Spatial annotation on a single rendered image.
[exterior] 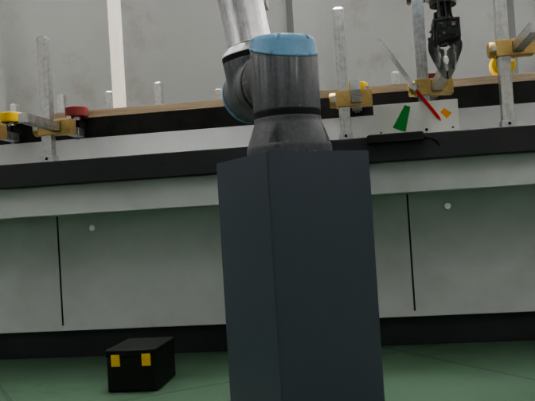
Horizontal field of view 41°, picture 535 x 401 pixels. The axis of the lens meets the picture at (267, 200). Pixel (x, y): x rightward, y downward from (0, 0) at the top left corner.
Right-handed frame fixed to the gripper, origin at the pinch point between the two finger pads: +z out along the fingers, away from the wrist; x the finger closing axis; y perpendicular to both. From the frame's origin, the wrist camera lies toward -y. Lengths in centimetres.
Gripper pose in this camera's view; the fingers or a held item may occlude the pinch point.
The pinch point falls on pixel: (447, 75)
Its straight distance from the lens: 203.7
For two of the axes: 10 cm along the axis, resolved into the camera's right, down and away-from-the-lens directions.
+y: -1.5, -0.6, -9.9
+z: 0.6, 10.0, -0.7
